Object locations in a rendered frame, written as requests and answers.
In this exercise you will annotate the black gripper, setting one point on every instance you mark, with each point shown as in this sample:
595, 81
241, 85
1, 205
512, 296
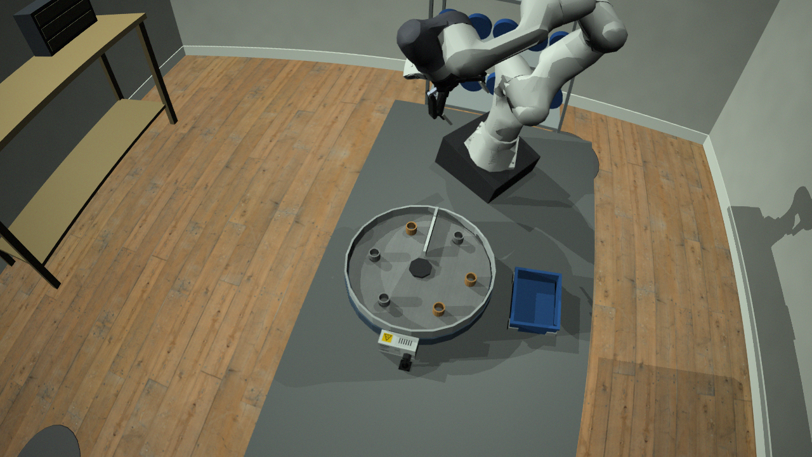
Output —
443, 87

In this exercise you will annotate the blue crate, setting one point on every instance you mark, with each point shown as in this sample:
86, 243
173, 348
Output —
538, 302

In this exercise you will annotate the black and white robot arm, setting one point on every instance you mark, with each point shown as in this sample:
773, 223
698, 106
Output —
449, 43

